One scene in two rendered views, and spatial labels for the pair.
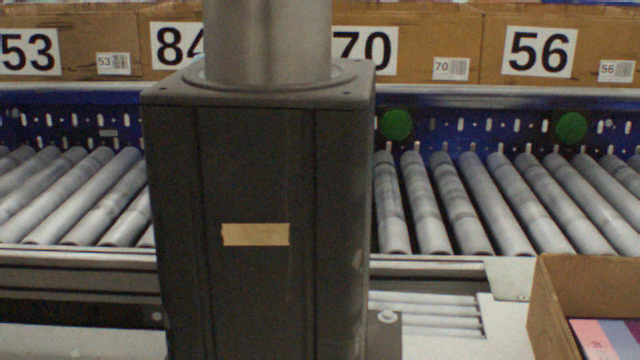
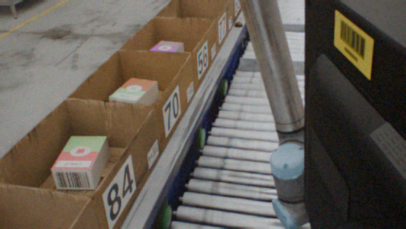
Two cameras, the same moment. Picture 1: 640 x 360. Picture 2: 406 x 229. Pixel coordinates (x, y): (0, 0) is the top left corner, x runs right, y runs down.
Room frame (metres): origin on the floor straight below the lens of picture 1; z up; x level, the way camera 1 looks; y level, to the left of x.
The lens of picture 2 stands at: (1.01, 1.03, 1.64)
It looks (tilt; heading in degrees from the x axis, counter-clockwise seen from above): 31 degrees down; 283
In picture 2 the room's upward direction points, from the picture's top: 3 degrees counter-clockwise
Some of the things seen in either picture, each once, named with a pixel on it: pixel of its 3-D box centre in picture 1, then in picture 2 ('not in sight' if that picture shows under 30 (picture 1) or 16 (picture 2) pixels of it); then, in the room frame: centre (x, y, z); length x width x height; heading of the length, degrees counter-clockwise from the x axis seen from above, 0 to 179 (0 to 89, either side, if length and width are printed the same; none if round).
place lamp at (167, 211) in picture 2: not in sight; (167, 217); (1.32, 0.22, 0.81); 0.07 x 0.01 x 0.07; 87
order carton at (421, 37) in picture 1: (390, 40); (138, 96); (1.52, -0.17, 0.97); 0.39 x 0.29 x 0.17; 87
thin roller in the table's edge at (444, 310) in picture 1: (366, 308); not in sight; (0.67, -0.06, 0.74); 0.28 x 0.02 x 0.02; 83
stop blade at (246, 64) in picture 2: not in sight; (286, 68); (1.03, -0.88, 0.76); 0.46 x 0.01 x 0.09; 177
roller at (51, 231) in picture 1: (90, 195); not in sight; (1.10, 0.45, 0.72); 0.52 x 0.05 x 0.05; 177
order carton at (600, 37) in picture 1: (547, 43); (172, 52); (1.50, -0.57, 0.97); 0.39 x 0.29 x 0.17; 87
